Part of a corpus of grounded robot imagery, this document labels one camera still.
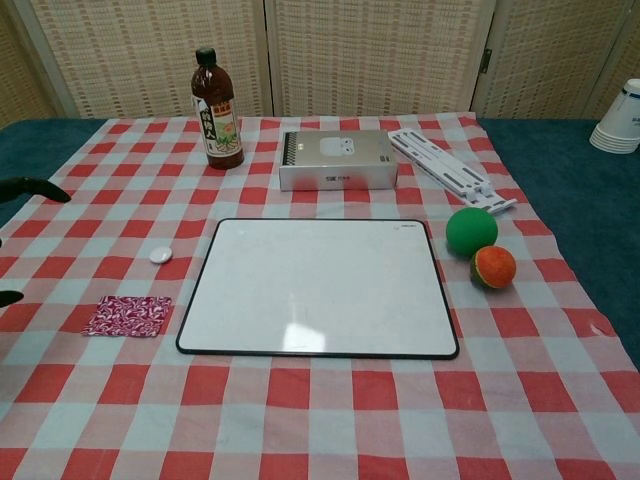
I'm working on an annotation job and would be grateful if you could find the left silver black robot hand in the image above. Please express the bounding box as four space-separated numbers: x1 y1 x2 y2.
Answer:
0 175 72 307

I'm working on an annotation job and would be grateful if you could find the white board black frame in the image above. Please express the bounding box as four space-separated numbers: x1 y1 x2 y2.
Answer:
175 217 460 360

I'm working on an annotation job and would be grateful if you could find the dark brown drink bottle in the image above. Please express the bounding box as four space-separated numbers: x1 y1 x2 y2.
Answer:
189 46 245 171

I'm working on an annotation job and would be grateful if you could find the silver earbuds box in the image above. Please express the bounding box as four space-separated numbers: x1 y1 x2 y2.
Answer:
278 129 400 193

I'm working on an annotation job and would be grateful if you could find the red white checkered tablecloth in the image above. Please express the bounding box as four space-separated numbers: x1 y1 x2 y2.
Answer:
0 115 640 480

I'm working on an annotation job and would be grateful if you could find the woven folding screen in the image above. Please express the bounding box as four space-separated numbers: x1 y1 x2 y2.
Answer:
0 0 640 121

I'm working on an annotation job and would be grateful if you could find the white folding laptop stand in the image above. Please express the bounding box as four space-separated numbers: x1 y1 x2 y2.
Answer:
388 127 520 216

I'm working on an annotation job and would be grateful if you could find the orange and green ball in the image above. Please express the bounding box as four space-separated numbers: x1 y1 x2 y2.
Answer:
469 245 517 291

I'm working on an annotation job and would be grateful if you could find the white paper cup stack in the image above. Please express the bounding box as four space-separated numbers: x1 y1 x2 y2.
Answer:
589 78 640 154

